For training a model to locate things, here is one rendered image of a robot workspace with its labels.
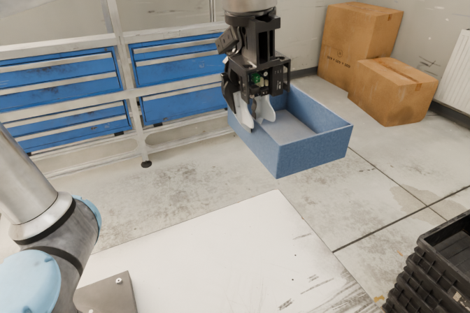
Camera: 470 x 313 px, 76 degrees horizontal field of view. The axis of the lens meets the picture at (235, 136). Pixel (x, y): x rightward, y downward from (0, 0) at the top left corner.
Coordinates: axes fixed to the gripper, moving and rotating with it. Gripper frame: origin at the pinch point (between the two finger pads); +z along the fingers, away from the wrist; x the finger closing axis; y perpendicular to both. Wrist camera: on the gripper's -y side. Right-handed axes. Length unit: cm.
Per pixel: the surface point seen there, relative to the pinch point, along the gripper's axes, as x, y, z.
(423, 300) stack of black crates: 52, 19, 79
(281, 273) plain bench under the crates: 3.1, 6.7, 42.8
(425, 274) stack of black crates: 52, 16, 68
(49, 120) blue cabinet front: -65, -140, 57
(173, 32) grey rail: 17, -141, 22
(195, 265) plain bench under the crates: -16.0, -4.2, 41.1
